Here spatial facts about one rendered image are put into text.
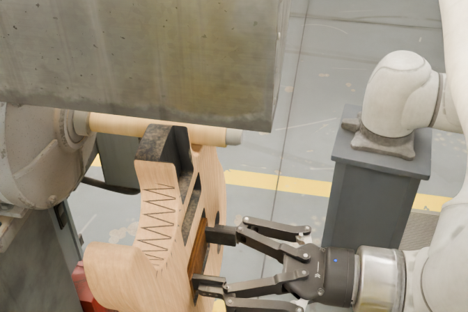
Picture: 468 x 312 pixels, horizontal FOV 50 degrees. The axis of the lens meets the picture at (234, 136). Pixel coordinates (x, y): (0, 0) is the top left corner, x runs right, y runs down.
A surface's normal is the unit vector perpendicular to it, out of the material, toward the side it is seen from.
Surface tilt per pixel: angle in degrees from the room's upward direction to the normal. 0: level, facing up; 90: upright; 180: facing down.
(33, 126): 86
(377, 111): 90
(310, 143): 0
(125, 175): 90
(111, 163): 90
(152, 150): 11
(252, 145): 0
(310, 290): 5
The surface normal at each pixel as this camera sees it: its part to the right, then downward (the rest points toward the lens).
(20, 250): 0.98, 0.11
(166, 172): -0.18, 0.66
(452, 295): -0.93, 0.30
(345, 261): -0.03, -0.75
